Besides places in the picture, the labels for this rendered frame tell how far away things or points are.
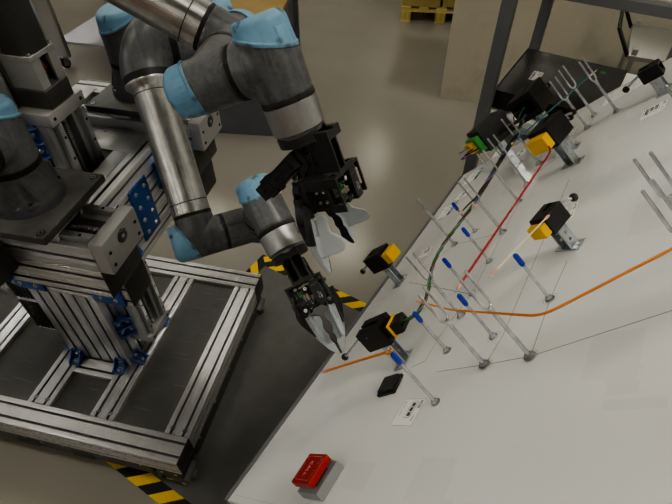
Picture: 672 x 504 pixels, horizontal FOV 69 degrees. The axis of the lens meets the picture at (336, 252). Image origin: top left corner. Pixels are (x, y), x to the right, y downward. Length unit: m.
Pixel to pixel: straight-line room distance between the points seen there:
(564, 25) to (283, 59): 3.27
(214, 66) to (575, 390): 0.57
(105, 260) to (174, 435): 0.85
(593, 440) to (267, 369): 1.74
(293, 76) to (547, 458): 0.51
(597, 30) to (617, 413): 3.45
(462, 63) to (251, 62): 3.27
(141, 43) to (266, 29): 0.43
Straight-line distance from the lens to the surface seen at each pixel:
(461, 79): 3.92
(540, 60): 1.87
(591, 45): 3.90
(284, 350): 2.21
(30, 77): 1.35
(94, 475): 2.14
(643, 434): 0.52
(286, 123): 0.66
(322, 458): 0.77
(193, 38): 0.81
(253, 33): 0.65
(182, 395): 1.91
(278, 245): 0.89
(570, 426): 0.57
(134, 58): 1.04
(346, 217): 0.78
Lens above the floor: 1.84
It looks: 45 degrees down
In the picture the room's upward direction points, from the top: straight up
